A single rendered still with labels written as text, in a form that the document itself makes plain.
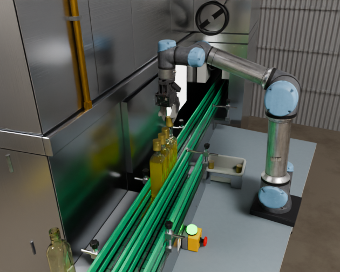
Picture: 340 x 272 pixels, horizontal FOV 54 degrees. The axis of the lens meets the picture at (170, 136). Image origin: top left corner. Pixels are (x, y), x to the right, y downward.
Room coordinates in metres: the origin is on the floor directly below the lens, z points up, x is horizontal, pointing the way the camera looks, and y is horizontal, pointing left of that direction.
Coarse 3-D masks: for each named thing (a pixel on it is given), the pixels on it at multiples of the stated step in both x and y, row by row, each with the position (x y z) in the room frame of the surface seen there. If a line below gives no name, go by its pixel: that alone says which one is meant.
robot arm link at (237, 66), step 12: (204, 48) 1.42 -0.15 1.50; (216, 48) 1.43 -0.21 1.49; (216, 60) 1.39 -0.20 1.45; (228, 60) 1.38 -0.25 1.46; (240, 60) 1.37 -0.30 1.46; (240, 72) 1.35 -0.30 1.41; (252, 72) 1.33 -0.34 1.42; (264, 72) 1.32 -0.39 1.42; (276, 72) 1.30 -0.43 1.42; (264, 84) 1.30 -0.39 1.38
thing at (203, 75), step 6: (204, 66) 2.46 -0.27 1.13; (210, 66) 2.63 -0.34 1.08; (198, 72) 2.48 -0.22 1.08; (204, 72) 2.46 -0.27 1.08; (222, 72) 2.40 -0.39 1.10; (228, 72) 2.39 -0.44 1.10; (198, 78) 2.48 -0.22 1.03; (204, 78) 2.46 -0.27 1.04; (222, 78) 2.40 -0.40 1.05; (228, 78) 2.38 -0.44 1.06
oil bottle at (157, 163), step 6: (156, 156) 1.23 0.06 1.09; (162, 156) 1.24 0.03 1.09; (150, 162) 1.22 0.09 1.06; (156, 162) 1.21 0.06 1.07; (162, 162) 1.22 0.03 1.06; (150, 168) 1.23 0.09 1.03; (156, 168) 1.21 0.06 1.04; (162, 168) 1.22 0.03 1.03; (150, 174) 1.23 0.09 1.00; (156, 174) 1.22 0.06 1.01; (162, 174) 1.22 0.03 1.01; (156, 180) 1.22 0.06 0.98; (162, 180) 1.22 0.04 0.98; (156, 186) 1.22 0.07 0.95; (156, 192) 1.22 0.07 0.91
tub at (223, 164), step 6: (210, 156) 1.66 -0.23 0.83; (216, 156) 1.65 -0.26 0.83; (222, 156) 1.64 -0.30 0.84; (228, 156) 1.64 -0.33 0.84; (216, 162) 1.65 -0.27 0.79; (222, 162) 1.64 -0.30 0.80; (228, 162) 1.63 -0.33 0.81; (234, 162) 1.62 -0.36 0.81; (240, 162) 1.61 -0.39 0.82; (216, 168) 1.62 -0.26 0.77; (222, 168) 1.62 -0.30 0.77; (228, 168) 1.62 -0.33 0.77; (234, 168) 1.61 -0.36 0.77; (234, 174) 1.46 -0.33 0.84; (240, 174) 1.45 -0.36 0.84
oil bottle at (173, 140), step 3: (171, 138) 1.39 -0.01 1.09; (174, 138) 1.40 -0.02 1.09; (171, 141) 1.38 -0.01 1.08; (174, 141) 1.39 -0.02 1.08; (174, 144) 1.38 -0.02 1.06; (174, 147) 1.38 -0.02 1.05; (174, 150) 1.38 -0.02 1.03; (174, 153) 1.38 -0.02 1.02; (174, 156) 1.38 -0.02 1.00; (174, 159) 1.38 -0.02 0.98; (177, 159) 1.42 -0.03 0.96; (174, 162) 1.38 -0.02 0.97
